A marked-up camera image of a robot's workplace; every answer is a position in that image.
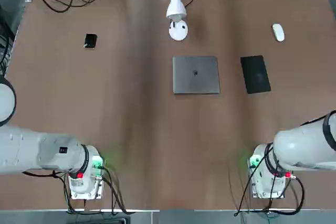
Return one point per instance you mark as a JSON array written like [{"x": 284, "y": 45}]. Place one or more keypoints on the white desk lamp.
[{"x": 176, "y": 3}]

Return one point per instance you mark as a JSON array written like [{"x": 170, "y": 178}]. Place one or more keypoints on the small black box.
[{"x": 90, "y": 41}]

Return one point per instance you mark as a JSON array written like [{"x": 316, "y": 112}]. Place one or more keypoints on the white computer mouse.
[{"x": 278, "y": 32}]

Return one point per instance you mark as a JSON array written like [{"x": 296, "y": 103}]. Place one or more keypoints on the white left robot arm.
[{"x": 26, "y": 145}]

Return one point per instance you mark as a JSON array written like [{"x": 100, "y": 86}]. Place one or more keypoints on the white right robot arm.
[{"x": 299, "y": 142}]

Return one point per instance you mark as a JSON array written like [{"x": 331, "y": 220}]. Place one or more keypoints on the grey closed laptop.
[{"x": 195, "y": 74}]

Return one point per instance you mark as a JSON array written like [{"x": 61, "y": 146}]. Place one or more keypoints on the black mouse pad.
[{"x": 256, "y": 74}]

